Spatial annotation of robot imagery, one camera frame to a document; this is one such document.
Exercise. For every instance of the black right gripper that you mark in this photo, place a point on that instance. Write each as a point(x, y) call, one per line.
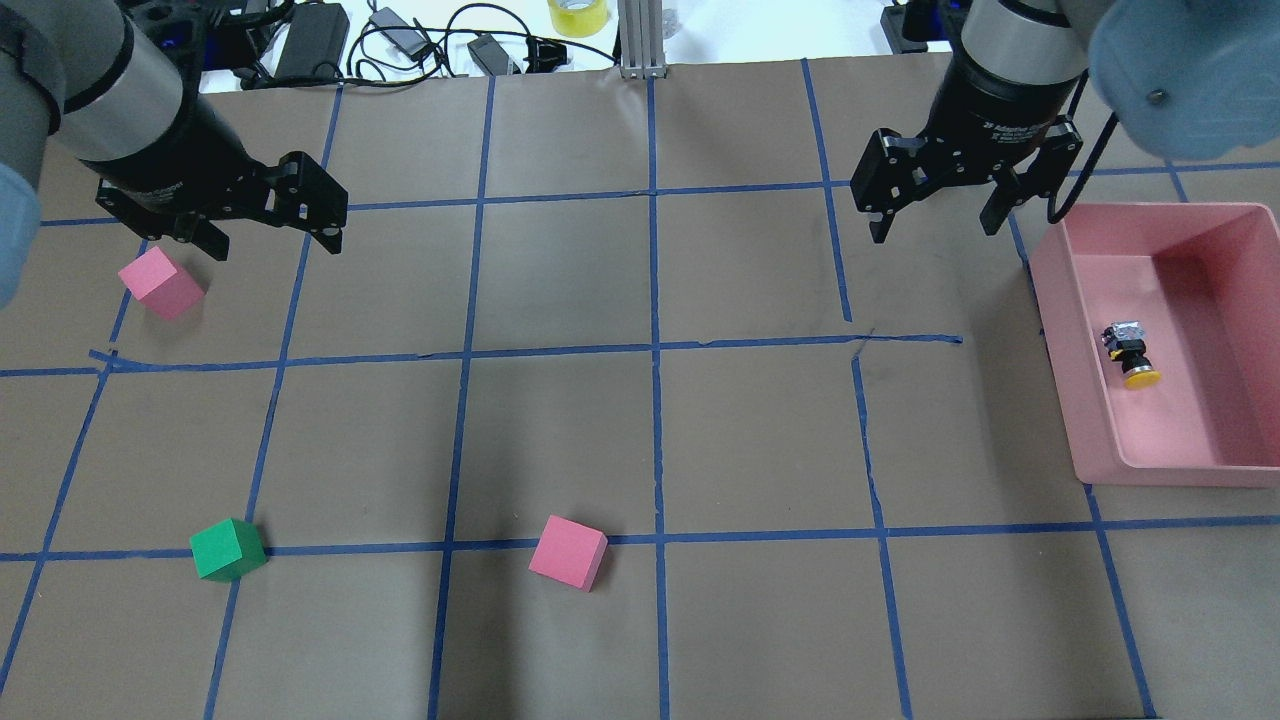
point(1000, 108)

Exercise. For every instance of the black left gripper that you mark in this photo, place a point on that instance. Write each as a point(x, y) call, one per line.
point(188, 152)

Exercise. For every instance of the yellow push button switch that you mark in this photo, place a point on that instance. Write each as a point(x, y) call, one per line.
point(1125, 344)

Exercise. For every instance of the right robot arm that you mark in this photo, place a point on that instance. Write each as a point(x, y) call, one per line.
point(1035, 90)

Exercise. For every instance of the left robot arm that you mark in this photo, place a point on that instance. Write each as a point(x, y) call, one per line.
point(87, 76)

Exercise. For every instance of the pink foam cube near left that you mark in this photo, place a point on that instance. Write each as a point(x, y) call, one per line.
point(160, 283)

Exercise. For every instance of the pink foam cube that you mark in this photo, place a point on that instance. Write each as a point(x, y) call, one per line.
point(160, 283)
point(569, 553)

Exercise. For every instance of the black power adapter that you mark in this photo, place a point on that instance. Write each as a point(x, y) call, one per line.
point(316, 35)

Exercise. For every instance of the pink plastic bin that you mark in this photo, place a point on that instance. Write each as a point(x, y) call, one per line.
point(1201, 277)

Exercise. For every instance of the green foam cube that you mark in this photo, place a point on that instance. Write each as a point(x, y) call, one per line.
point(227, 550)

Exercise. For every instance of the yellow tape roll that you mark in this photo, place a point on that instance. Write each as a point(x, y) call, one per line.
point(578, 18)

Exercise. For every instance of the pink foam cube centre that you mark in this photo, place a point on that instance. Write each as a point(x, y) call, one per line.
point(569, 553)

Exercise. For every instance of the aluminium frame post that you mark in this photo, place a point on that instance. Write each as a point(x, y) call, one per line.
point(640, 32)

